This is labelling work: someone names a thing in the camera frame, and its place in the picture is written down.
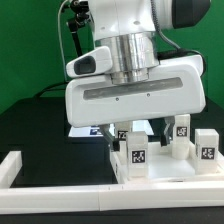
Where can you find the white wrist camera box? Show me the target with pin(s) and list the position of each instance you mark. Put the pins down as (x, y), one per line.
(95, 62)

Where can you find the white square table top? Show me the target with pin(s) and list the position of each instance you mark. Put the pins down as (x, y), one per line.
(162, 167)

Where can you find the white U-shaped obstacle fence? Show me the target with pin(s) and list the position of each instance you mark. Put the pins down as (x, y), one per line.
(101, 197)

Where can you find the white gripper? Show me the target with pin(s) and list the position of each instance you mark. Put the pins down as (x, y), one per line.
(173, 88)

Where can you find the white fiducial marker sheet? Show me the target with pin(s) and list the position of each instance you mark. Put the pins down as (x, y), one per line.
(95, 131)

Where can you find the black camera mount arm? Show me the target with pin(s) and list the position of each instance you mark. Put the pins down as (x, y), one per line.
(76, 23)

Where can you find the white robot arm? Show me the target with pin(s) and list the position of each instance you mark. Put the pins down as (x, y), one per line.
(124, 78)

